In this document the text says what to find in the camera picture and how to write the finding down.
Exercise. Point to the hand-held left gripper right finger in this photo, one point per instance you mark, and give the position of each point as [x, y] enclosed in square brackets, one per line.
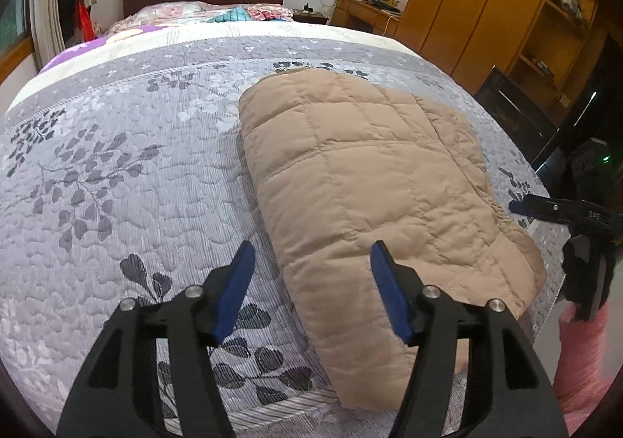
[389, 292]

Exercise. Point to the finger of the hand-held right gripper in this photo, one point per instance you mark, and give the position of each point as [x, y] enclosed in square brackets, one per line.
[540, 208]

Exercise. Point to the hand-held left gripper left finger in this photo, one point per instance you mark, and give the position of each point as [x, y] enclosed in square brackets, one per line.
[236, 287]

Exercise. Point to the beige quilted jacket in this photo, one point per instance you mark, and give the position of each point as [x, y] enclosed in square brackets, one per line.
[365, 175]

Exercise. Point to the person's right forearm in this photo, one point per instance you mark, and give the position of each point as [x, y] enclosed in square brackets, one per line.
[584, 365]

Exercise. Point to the person's right hand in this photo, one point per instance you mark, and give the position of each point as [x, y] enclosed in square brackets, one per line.
[581, 272]

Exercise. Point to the black chair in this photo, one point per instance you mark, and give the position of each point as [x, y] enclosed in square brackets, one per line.
[516, 121]

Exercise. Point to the open wooden shelf cabinet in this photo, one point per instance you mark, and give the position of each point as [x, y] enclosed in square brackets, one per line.
[559, 29]

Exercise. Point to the grey floral quilt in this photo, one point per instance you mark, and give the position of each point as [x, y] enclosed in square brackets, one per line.
[121, 175]

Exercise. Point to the wooden wardrobe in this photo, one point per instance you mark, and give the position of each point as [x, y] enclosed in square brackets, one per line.
[467, 0]

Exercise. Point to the wooden desk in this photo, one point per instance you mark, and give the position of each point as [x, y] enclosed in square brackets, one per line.
[365, 14]

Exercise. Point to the teal cloth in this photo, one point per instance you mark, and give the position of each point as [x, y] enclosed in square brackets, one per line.
[228, 15]

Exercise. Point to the purple floral bedsheet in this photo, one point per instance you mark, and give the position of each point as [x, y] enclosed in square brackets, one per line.
[126, 36]

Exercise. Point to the dark nightstand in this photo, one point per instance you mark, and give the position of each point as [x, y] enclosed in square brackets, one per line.
[311, 18]

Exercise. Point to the pink floral blanket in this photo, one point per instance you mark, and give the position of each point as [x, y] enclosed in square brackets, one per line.
[170, 12]

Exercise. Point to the red bag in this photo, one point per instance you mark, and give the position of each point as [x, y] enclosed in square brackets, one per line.
[85, 22]

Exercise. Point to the wooden framed window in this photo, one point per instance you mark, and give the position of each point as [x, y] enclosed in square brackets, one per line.
[14, 29]

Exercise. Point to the beige curtain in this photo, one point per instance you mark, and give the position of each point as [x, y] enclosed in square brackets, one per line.
[46, 5]

